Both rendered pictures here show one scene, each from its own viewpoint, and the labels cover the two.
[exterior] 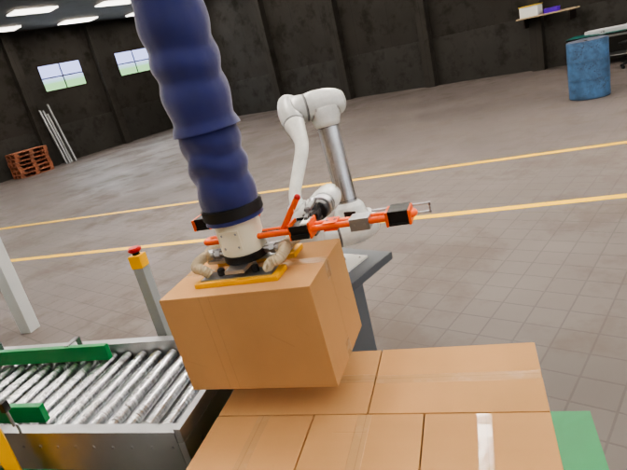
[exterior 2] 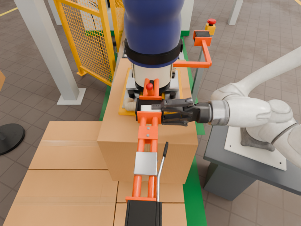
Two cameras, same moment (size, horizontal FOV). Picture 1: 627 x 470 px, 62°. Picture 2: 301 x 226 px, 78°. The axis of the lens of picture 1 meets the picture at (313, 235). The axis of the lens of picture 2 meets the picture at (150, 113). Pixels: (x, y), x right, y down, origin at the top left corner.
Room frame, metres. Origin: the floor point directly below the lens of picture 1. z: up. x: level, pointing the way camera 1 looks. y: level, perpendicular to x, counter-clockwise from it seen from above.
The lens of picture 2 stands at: (1.64, -0.39, 1.70)
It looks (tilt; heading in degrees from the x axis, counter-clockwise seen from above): 49 degrees down; 71
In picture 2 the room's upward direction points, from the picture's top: straight up
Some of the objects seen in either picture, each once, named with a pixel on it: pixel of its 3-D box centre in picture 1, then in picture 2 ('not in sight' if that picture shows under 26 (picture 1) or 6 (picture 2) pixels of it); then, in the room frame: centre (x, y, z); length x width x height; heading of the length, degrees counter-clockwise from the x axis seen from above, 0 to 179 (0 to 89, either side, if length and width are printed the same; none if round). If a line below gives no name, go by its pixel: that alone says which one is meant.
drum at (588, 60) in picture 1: (588, 68); not in sight; (8.77, -5.08, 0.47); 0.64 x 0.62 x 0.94; 47
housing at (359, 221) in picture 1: (361, 221); (146, 166); (1.70, -0.17, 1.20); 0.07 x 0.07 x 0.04; 68
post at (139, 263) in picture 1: (166, 337); (199, 73); (2.62, 0.92, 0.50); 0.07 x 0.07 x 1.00; 71
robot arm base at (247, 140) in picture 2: not in sight; (257, 130); (2.45, 0.01, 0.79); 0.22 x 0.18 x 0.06; 57
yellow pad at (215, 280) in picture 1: (239, 272); (133, 86); (1.79, 0.30, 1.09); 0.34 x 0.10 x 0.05; 68
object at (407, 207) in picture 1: (399, 214); (139, 219); (1.64, -0.29, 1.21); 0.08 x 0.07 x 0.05; 68
